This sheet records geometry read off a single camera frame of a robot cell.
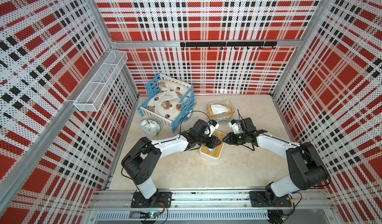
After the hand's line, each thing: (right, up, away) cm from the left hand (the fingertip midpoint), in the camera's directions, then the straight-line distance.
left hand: (220, 141), depth 85 cm
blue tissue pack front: (+1, +18, +18) cm, 26 cm away
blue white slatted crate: (-20, +23, +18) cm, 35 cm away
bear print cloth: (-36, +23, +20) cm, 47 cm away
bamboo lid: (-5, +16, +17) cm, 23 cm away
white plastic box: (-3, -7, -1) cm, 8 cm away
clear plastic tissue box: (+5, +12, +16) cm, 20 cm away
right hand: (+4, 0, +4) cm, 6 cm away
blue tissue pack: (-5, -5, +1) cm, 8 cm away
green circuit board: (-36, -32, -15) cm, 50 cm away
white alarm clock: (-43, +7, +6) cm, 44 cm away
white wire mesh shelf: (-82, +25, +9) cm, 86 cm away
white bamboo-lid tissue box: (+1, +2, +6) cm, 7 cm away
